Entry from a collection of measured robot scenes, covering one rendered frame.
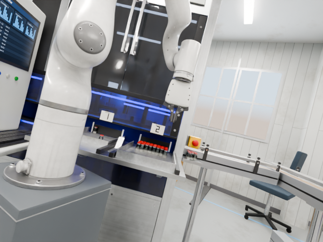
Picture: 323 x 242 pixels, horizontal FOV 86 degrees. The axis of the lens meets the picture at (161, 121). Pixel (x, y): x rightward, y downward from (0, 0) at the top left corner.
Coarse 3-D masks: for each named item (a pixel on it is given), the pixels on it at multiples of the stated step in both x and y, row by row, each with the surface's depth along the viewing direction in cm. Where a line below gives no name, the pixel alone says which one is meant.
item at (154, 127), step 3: (153, 123) 112; (153, 126) 112; (156, 126) 112; (162, 126) 111; (153, 129) 112; (162, 129) 111; (150, 132) 112; (153, 132) 112; (156, 132) 111; (159, 132) 111; (162, 132) 111
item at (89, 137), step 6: (84, 132) 114; (90, 132) 120; (84, 138) 87; (90, 138) 87; (96, 138) 87; (108, 138) 113; (114, 138) 119; (96, 144) 87; (102, 144) 87; (108, 144) 88
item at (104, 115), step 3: (102, 111) 113; (105, 111) 113; (102, 114) 113; (105, 114) 113; (111, 114) 113; (102, 117) 113; (105, 117) 113; (108, 117) 113; (111, 117) 113; (105, 120) 113; (108, 120) 113; (111, 120) 113
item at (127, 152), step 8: (128, 144) 94; (120, 152) 75; (128, 152) 75; (136, 152) 93; (144, 152) 98; (136, 160) 74; (144, 160) 74; (152, 160) 74; (160, 160) 74; (168, 160) 93; (160, 168) 74; (168, 168) 74
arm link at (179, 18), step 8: (168, 0) 62; (176, 0) 61; (184, 0) 61; (168, 8) 63; (176, 8) 62; (184, 8) 62; (168, 16) 65; (176, 16) 63; (184, 16) 63; (168, 24) 67; (176, 24) 64; (184, 24) 64; (168, 32) 69; (176, 32) 69; (168, 40) 72; (176, 40) 75; (168, 48) 74; (176, 48) 77; (168, 56) 75; (168, 64) 76
